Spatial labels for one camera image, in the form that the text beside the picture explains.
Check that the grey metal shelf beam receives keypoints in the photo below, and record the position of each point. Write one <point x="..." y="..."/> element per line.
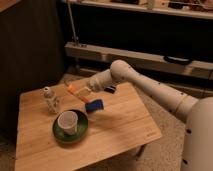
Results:
<point x="197" y="69"/>

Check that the blue sponge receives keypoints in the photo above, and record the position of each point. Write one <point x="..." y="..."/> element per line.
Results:
<point x="94" y="105"/>

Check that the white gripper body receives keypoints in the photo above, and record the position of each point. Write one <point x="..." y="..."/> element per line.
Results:
<point x="84" y="91"/>

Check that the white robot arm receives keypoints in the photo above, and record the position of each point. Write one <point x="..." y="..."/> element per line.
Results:
<point x="197" y="114"/>

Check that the orange pepper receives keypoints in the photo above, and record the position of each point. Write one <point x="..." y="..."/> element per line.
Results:
<point x="71" y="89"/>

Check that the black striped object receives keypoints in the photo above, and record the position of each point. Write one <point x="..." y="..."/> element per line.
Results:
<point x="110" y="89"/>

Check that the white patterned bottle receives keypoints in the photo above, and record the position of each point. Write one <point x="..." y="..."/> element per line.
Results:
<point x="52" y="100"/>

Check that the wooden table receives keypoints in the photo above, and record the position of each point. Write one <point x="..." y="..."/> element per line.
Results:
<point x="124" y="123"/>

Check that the metal pole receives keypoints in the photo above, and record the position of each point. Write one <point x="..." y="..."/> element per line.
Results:
<point x="75" y="37"/>

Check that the upper wooden shelf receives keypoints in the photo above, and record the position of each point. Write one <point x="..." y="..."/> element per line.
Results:
<point x="140" y="8"/>

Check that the white ceramic cup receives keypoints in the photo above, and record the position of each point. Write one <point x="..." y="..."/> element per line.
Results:
<point x="68" y="121"/>

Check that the green plate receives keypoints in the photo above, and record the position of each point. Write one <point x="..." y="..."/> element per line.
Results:
<point x="82" y="127"/>

